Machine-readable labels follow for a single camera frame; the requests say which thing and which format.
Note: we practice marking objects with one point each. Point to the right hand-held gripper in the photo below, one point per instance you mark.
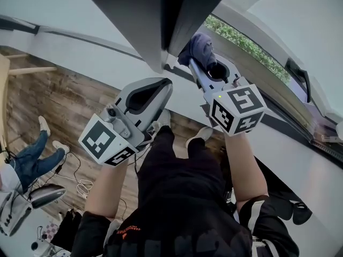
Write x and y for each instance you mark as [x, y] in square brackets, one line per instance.
[238, 108]

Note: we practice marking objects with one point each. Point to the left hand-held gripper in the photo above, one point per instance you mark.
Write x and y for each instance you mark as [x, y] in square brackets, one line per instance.
[107, 143]

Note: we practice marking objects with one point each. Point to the dark blue cleaning cloth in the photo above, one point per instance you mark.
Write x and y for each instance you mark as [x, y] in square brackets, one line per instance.
[199, 47]

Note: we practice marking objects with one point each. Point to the person's right forearm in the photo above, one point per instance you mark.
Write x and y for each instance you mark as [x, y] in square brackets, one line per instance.
[244, 165]

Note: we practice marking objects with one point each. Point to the person's left forearm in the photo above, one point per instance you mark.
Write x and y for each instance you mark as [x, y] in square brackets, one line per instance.
[107, 189]

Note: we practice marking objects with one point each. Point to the white window sash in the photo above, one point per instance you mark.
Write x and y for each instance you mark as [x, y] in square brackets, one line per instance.
[268, 43]

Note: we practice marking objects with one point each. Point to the person's left white shoe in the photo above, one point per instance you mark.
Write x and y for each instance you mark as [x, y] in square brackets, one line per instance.
[163, 119]

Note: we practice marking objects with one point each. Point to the person's white shoe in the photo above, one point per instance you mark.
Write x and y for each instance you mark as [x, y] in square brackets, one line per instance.
[163, 119]
[201, 135]

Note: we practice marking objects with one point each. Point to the green bushes outside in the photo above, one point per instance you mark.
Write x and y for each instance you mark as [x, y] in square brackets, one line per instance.
[241, 39]

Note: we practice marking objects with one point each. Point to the person's right white shoe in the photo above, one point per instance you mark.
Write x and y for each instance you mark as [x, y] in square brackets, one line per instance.
[201, 135]

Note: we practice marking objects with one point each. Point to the person's black-clothed body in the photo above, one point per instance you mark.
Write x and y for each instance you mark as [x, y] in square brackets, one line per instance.
[182, 197]

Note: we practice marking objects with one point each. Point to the crumpled white tissue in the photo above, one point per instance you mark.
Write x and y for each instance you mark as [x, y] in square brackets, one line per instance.
[340, 131]

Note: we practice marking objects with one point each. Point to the black fabric item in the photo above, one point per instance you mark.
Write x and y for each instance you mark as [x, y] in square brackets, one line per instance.
[67, 229]

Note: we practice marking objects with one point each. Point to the checkered board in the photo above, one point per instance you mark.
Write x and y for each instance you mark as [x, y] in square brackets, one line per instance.
[51, 230]

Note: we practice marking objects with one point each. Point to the dark wall trim strip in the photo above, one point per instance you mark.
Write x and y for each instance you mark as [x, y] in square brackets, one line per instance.
[16, 24]

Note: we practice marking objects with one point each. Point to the white camera device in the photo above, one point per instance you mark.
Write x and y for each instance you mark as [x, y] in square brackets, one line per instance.
[40, 248]

